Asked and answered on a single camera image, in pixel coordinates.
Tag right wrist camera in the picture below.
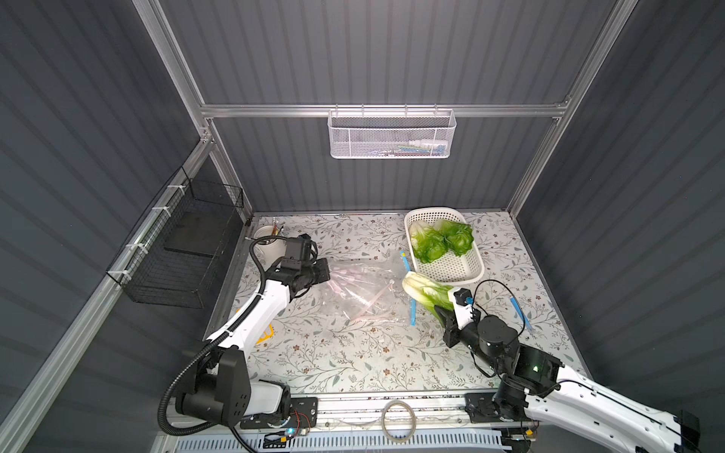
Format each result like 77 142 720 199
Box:
449 288 475 330

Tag yellow calculator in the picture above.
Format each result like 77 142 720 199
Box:
256 324 275 345

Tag black wire side basket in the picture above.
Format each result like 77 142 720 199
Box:
107 172 245 310

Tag beige tape ring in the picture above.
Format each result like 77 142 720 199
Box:
380 399 418 443

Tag white wire wall basket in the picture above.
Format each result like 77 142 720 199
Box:
327 109 457 160

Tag clear zip-top bag blue seal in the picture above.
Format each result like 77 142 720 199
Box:
322 248 418 330

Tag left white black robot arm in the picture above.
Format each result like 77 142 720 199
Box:
157 234 330 437

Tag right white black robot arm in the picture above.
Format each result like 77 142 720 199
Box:
435 305 700 452

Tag white pen holder cup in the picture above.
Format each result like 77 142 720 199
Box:
253 225 286 268

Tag chinese cabbage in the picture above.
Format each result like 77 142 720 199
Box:
409 221 449 264
402 272 453 326
436 219 474 257

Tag blue pen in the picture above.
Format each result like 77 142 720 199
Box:
511 296 532 332

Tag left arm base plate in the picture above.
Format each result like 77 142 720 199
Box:
238 398 319 430

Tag clear zip-top bag white seal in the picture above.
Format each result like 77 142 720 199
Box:
327 261 404 325

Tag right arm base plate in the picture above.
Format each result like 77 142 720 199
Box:
464 391 531 424

